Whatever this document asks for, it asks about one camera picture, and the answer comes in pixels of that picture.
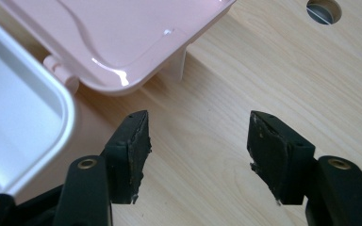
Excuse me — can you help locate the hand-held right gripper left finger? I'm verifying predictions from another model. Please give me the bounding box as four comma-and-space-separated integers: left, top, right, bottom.
100, 109, 154, 205

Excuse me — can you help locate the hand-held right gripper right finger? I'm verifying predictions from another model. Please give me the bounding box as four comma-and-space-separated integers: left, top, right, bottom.
246, 110, 317, 206

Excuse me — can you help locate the white plastic tray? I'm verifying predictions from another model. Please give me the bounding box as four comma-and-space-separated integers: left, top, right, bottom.
0, 8, 77, 198

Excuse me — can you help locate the pink storage box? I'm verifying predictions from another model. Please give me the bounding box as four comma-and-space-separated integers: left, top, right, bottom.
0, 0, 238, 205

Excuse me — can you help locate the dark round cable grommet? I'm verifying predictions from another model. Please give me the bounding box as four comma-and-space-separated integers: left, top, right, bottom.
305, 0, 343, 25

